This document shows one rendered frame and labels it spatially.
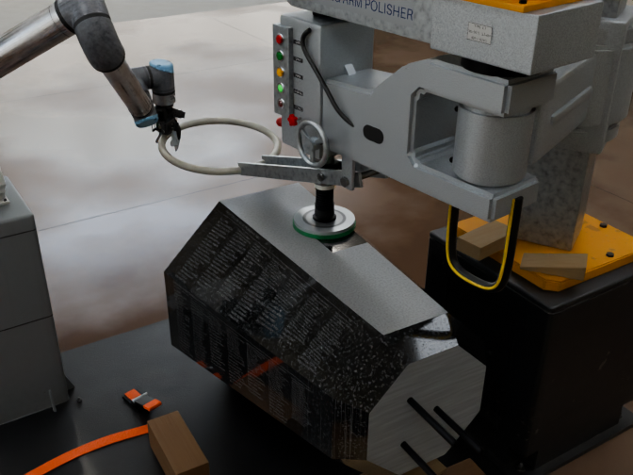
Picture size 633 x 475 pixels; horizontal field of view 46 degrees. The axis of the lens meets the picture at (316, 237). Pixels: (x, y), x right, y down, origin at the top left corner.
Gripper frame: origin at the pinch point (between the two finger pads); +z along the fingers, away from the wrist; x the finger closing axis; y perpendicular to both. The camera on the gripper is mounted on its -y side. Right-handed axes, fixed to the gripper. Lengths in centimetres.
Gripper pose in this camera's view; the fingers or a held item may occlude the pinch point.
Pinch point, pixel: (170, 146)
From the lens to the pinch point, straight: 319.1
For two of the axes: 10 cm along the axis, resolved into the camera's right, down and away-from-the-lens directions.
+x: 9.3, 2.3, -2.8
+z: -0.4, 8.4, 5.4
